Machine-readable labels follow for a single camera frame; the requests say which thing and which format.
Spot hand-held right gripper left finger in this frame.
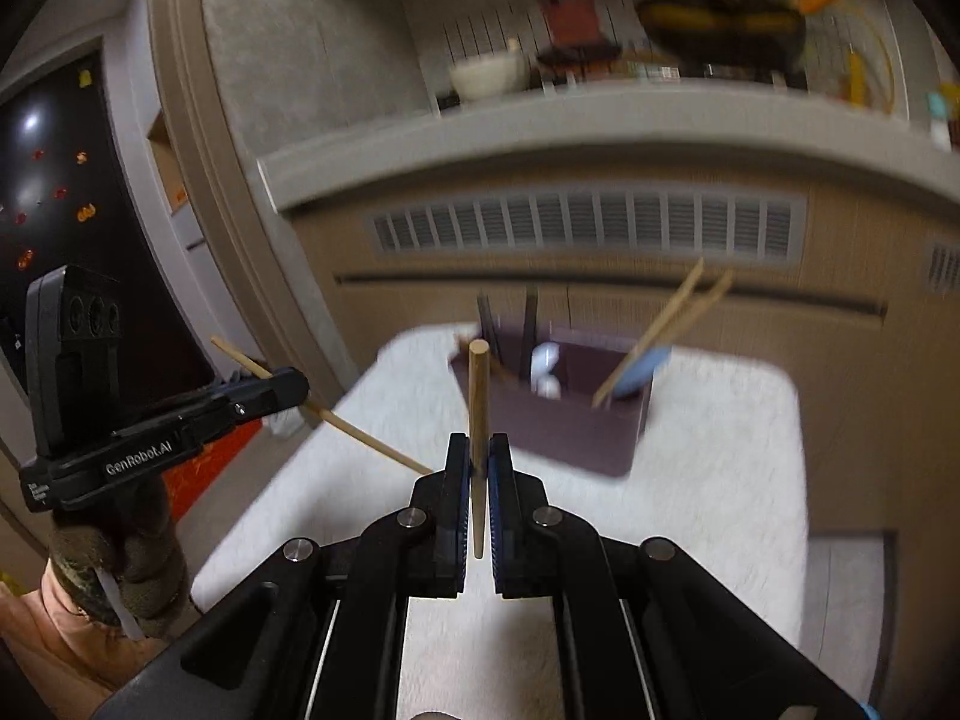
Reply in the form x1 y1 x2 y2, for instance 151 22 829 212
97 434 473 720

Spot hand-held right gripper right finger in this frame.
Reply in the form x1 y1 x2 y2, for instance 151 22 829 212
487 434 863 720

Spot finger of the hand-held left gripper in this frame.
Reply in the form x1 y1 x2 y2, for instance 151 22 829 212
198 367 311 401
239 389 311 422

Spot wooden chopstick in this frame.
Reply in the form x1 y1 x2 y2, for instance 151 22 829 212
211 335 437 478
592 258 707 410
611 270 737 391

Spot purple utensil box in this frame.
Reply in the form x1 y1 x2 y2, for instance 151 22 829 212
449 321 654 478

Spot wooden spoon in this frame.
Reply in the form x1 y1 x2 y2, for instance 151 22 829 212
468 339 494 561

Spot person's left forearm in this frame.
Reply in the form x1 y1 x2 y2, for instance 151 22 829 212
0 562 177 720

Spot person's left hand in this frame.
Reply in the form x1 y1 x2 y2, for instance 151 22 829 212
48 475 189 639

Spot red orange floor item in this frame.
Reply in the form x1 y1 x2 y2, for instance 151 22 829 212
160 441 212 520

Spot group of fridge magnets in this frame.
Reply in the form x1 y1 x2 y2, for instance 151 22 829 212
0 71 102 271

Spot black chopstick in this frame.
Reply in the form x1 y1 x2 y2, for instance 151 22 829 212
524 286 540 385
477 295 501 385

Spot black refrigerator door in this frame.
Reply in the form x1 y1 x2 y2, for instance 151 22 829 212
0 52 220 421

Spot white lace tablecloth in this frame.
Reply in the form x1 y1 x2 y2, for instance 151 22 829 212
190 321 812 720

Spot wooden shelf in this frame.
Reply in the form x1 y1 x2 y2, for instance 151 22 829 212
145 111 208 250

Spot blue spoon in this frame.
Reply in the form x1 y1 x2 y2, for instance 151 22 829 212
610 345 673 398

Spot cream mortar bowl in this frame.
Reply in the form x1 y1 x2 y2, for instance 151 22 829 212
449 52 530 101

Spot grey counter ledge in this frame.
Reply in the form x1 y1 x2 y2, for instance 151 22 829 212
256 82 960 212

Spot small grey vent grille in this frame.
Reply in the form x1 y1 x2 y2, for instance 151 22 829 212
925 239 960 294

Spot dark basket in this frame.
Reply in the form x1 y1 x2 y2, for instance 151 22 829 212
637 0 808 77

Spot white strap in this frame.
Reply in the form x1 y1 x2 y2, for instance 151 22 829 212
93 565 141 640

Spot wall figure sticker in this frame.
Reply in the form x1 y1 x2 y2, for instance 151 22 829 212
520 0 625 70

